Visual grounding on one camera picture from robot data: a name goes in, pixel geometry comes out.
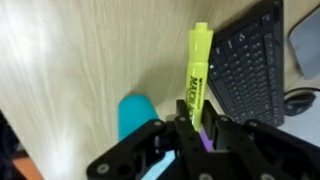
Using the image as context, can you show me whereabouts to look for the yellow highlighter marker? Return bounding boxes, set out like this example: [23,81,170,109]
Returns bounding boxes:
[186,22,214,131]

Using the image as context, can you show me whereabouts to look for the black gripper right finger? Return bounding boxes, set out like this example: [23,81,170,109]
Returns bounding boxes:
[202,100,320,180]

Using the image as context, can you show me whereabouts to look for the teal plastic cup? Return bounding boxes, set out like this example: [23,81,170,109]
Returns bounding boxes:
[118,94,159,141]

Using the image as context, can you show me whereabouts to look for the silver monitor stand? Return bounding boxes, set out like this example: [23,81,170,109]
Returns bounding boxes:
[289,6,320,80]

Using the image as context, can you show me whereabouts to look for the black computer keyboard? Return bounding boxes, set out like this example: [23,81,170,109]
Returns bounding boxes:
[208,0,284,127]

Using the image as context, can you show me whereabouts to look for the purple mouse pad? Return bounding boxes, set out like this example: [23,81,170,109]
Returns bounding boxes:
[200,130,213,152]

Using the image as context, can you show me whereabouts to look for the black monitor cable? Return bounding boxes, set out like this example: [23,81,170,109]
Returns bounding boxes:
[283,86,320,98]

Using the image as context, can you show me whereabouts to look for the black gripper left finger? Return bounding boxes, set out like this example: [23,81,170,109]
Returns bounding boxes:
[86,100,207,180]

